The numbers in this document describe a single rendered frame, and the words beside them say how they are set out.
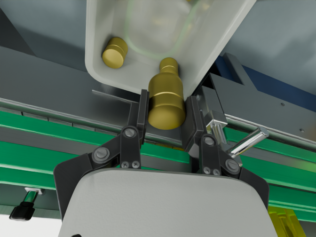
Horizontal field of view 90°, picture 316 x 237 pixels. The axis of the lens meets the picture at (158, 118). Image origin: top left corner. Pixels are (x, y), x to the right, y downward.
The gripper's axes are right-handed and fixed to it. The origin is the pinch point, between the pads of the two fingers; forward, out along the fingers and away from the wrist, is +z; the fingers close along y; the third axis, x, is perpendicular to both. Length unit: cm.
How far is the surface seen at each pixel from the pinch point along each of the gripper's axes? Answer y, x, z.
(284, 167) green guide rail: 21.0, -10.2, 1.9
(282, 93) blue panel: 39, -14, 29
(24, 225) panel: -20.9, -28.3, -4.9
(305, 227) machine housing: 59, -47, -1
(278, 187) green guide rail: 27.1, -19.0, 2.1
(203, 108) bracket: 7.7, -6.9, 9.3
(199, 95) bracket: 7.8, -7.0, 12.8
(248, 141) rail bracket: 9.1, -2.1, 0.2
